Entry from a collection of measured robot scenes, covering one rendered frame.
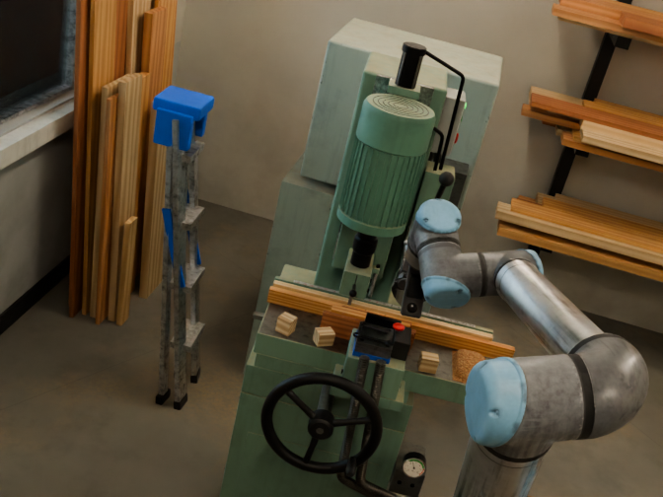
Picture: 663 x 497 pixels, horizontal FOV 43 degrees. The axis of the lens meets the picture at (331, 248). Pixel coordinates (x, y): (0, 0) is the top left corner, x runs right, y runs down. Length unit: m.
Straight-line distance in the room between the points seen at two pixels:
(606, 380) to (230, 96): 3.66
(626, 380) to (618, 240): 2.97
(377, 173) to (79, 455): 1.57
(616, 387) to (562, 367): 0.07
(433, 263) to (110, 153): 1.90
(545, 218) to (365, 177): 2.18
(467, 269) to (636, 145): 2.35
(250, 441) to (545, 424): 1.30
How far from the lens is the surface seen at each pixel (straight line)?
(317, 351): 2.14
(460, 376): 2.17
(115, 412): 3.25
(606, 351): 1.23
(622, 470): 3.73
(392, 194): 2.02
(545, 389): 1.16
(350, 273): 2.15
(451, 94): 2.33
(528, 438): 1.18
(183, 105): 2.79
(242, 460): 2.38
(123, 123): 3.32
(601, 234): 4.14
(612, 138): 3.94
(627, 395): 1.21
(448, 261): 1.69
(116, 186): 3.43
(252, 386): 2.23
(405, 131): 1.96
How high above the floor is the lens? 2.07
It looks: 27 degrees down
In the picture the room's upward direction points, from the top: 14 degrees clockwise
